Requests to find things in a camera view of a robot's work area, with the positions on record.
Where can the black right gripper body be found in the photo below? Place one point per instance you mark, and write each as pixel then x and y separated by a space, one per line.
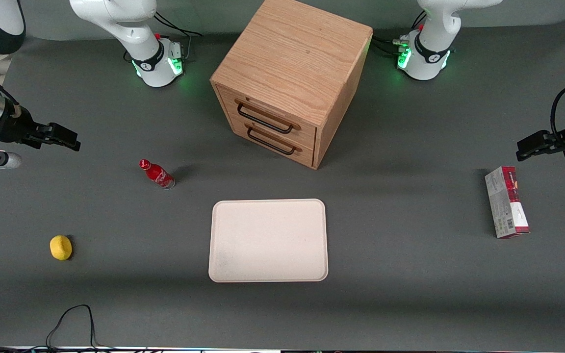
pixel 16 126

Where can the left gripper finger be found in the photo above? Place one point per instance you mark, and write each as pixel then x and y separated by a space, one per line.
pixel 545 136
pixel 535 149

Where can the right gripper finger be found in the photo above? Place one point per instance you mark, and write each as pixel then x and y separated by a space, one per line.
pixel 62 131
pixel 57 142

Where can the wooden drawer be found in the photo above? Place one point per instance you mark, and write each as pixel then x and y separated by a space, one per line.
pixel 308 135
pixel 307 154

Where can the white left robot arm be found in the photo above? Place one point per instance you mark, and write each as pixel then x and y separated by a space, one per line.
pixel 439 19

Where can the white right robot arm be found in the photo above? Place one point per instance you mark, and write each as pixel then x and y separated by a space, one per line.
pixel 130 29

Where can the wooden drawer at cabinet base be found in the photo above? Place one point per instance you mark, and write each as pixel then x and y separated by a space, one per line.
pixel 307 154

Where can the wooden two-drawer cabinet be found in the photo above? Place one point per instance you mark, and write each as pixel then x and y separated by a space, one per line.
pixel 292 49

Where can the grey and red carton box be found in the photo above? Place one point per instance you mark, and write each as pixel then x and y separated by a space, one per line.
pixel 505 206

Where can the yellow lemon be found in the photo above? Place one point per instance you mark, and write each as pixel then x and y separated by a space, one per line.
pixel 61 247

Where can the red soda bottle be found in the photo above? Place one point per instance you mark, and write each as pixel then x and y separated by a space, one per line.
pixel 157 175

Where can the beige rectangular tray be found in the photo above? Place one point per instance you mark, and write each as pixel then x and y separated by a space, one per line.
pixel 268 240

